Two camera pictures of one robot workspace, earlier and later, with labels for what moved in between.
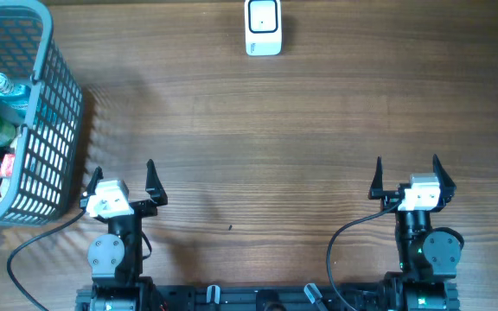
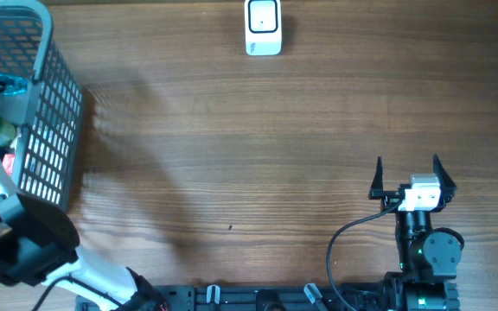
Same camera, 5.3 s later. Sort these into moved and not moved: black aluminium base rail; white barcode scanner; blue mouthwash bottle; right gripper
Moved: blue mouthwash bottle
Not moved: black aluminium base rail; right gripper; white barcode scanner
